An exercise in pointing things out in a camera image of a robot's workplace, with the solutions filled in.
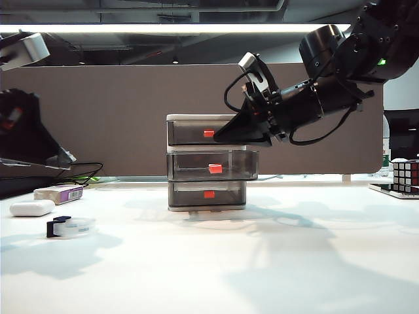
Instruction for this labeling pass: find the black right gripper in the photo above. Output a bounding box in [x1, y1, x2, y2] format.
[214, 80, 325, 147]

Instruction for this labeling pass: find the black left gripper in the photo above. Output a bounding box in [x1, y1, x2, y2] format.
[0, 88, 77, 171]

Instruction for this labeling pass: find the transparent tape black dispenser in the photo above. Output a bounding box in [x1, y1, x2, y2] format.
[46, 215, 98, 239]

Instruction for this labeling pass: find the purple white eraser box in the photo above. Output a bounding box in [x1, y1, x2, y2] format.
[33, 185, 84, 206]

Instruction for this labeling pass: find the white earbuds case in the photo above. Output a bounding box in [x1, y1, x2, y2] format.
[9, 200, 56, 217]

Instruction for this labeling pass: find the brown desk partition panel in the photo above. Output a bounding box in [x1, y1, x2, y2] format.
[0, 63, 384, 179]

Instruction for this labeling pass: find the plastic bottle green label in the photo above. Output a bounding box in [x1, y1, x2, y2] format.
[381, 117, 393, 179]

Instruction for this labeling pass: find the white flat tablet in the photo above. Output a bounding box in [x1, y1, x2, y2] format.
[368, 183, 419, 200]

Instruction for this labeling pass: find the long ceiling light strip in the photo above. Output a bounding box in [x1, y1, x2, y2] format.
[0, 23, 352, 34]

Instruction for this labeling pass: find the black office chair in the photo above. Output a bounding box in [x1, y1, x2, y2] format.
[384, 109, 419, 161]

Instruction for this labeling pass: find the black Rubik's cube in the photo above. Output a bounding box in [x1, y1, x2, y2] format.
[391, 158, 419, 194]

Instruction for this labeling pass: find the black right camera cable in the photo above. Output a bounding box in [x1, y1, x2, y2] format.
[224, 72, 251, 114]

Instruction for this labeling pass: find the black table cable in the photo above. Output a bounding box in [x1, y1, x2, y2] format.
[65, 162, 105, 189]

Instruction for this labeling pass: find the green cable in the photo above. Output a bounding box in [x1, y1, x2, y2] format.
[73, 176, 99, 189]

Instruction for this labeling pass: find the white drawer cabinet frame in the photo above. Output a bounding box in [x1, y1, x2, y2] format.
[166, 113, 250, 213]

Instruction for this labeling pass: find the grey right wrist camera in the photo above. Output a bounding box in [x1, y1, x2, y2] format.
[238, 52, 279, 99]

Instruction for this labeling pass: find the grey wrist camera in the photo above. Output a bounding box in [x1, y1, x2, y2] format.
[238, 52, 279, 99]
[0, 31, 50, 71]

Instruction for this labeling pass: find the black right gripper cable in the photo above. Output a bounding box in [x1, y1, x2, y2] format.
[287, 104, 359, 147]

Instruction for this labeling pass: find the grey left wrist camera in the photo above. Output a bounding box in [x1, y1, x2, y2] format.
[0, 31, 50, 71]

